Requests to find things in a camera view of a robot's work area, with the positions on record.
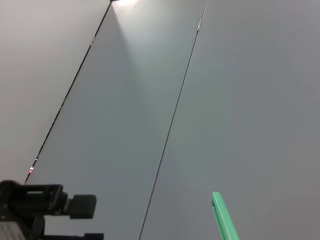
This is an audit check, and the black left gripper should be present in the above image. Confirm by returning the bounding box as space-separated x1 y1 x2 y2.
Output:
0 179 105 240

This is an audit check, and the green utility knife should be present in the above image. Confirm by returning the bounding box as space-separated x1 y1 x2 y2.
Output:
211 191 241 240

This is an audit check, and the bright ceiling lamp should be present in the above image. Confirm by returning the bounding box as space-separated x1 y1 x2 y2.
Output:
109 0 139 8

